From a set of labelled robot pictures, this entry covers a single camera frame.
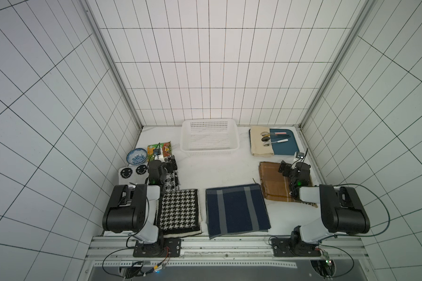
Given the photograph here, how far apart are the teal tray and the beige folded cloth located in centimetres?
3

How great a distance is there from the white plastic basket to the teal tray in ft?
0.87

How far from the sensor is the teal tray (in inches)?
42.9

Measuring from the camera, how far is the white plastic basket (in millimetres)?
1026

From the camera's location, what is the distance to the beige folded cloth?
1.06m

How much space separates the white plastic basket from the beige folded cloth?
13 cm
